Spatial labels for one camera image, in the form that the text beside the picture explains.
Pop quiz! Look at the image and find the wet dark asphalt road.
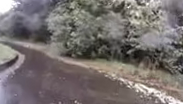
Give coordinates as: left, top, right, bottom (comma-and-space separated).
0, 40, 183, 104

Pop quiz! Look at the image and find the wood of green trees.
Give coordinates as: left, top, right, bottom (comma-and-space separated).
0, 0, 183, 80

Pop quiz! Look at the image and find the leaf-strewn grass verge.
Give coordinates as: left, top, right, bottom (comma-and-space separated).
0, 36, 183, 104

